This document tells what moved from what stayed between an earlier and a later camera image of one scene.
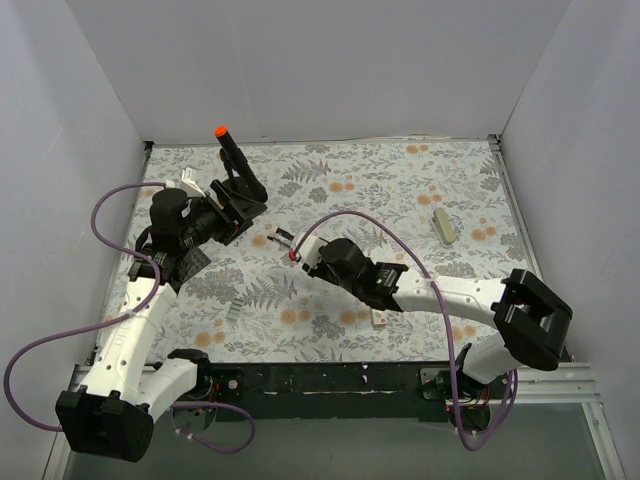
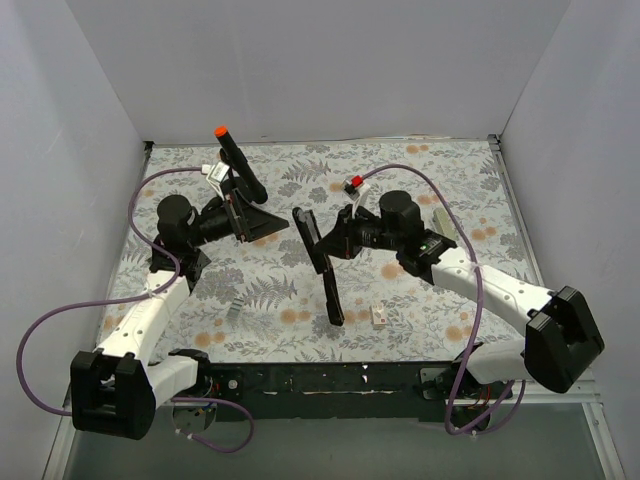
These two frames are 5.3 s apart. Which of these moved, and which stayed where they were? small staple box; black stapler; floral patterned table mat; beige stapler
Moved: black stapler
Stayed: beige stapler; floral patterned table mat; small staple box
